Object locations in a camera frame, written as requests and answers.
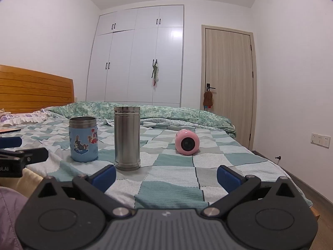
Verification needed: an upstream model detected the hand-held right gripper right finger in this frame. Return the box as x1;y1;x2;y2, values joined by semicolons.
201;165;303;218

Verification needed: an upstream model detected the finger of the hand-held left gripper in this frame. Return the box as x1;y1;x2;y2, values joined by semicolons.
0;147;49;169
0;136;23;149

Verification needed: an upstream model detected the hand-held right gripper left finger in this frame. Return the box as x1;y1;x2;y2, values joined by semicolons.
31;165;135;218

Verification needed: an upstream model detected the pink cup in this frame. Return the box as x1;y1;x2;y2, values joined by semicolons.
175;129;200;156

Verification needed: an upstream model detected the blue cup with cartoon stickers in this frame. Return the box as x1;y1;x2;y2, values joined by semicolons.
69;117;99;162

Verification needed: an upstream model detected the tall stainless steel cup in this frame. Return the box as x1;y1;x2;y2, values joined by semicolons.
114;106;141;171

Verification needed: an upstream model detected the pale yellow cloth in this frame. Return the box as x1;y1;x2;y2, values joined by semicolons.
0;168;44;199

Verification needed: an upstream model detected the purple floral pillow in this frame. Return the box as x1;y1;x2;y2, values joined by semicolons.
0;108;49;126

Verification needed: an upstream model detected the person's purple clothing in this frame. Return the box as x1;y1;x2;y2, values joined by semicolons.
0;186;30;250

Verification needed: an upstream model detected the wooden headboard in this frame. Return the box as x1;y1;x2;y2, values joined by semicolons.
0;65;75;114

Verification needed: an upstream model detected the checkered green white blanket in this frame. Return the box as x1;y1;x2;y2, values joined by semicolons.
0;115;312;214

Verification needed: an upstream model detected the brown plush toy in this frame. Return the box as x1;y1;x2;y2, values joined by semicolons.
203;90;214;108

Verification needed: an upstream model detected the green floral duvet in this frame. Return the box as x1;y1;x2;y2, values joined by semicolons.
43;101;237;138

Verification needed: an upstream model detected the light wooden door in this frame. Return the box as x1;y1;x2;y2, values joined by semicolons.
201;25;258;152

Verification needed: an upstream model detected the white wardrobe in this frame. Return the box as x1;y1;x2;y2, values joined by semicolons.
86;4;185;108

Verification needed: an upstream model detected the wooden bed frame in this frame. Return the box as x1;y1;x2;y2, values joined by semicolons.
310;204;321;223

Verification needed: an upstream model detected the white wall socket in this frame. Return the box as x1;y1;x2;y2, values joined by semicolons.
311;132;331;146

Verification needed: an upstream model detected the hanging ornament on wardrobe handle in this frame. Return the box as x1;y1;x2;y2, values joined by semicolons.
150;59;160;86

